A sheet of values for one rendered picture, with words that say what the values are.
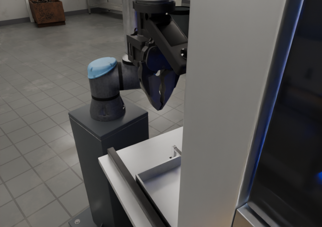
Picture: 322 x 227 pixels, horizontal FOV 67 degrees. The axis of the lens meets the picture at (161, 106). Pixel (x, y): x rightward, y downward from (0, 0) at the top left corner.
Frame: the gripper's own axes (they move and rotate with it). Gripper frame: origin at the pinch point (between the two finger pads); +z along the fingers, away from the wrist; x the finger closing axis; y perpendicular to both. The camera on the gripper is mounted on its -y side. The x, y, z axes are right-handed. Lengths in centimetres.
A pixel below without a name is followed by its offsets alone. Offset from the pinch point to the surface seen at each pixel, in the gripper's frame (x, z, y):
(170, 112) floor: -99, 111, 137
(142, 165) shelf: 1.8, 21.5, 6.2
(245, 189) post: 12.8, -13.5, -30.5
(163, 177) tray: -0.6, 21.2, -0.3
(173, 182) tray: -1.9, 21.2, -3.0
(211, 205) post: 13.3, -9.9, -28.4
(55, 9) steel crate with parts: -91, 78, 602
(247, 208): 12.6, -11.9, -30.9
